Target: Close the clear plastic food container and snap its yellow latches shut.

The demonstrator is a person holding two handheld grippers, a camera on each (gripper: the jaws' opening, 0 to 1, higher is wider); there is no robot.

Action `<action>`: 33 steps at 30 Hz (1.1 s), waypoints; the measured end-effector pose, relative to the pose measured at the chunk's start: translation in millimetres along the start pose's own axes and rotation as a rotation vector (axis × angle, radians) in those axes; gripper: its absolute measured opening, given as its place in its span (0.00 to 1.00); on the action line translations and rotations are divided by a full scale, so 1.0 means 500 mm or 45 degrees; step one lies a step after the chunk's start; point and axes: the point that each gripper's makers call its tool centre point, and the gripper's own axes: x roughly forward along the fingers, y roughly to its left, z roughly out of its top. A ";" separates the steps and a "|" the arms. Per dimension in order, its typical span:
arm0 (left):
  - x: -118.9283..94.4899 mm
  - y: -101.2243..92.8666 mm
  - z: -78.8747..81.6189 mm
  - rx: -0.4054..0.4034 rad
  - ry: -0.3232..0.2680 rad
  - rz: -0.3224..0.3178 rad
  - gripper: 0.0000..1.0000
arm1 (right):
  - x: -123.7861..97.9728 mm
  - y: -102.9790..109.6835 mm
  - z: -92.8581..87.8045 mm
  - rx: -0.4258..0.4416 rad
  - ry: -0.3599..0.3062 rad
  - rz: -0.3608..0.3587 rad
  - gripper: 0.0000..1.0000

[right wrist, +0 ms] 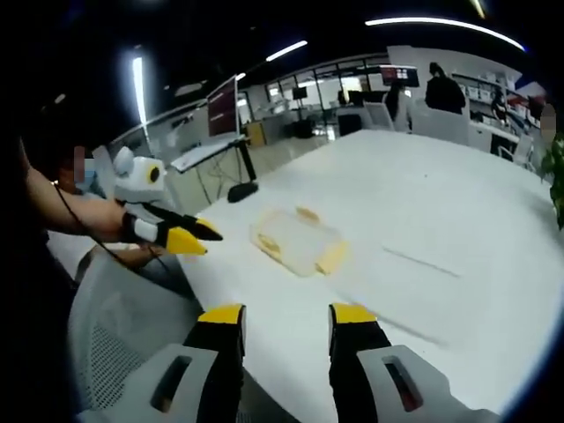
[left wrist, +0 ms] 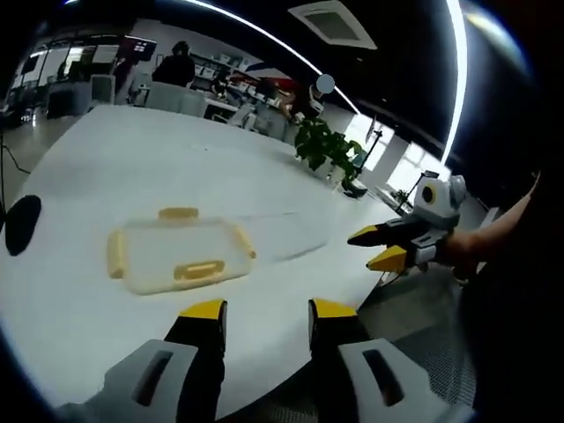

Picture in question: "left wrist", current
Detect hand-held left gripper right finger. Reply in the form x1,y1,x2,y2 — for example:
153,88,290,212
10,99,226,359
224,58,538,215
307,298,478,423

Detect clear lid with yellow buckles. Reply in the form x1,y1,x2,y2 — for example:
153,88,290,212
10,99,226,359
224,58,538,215
107,205,257,297

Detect ceiling air vent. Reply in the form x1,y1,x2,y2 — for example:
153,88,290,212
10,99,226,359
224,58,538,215
287,0,379,51

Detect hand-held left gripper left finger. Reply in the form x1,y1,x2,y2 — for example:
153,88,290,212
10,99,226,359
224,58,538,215
56,298,229,423

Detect white chair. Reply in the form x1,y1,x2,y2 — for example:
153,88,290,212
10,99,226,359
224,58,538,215
144,81,207,119

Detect clear plastic container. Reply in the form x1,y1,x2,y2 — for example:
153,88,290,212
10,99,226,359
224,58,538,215
237,211,332,262

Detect black tripod stand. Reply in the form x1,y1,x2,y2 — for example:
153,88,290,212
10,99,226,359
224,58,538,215
354,128,385,180

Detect person's dark clothing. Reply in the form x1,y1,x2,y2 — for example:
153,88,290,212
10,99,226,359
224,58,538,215
456,193,564,423

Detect green potted plant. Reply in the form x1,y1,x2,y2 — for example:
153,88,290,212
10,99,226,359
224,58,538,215
293,117,365,186

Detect curved ceiling light strip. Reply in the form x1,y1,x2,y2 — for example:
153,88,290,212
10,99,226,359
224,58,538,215
440,0,469,171

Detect black round pad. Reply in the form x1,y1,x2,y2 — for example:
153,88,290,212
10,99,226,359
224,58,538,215
3,195,43,257

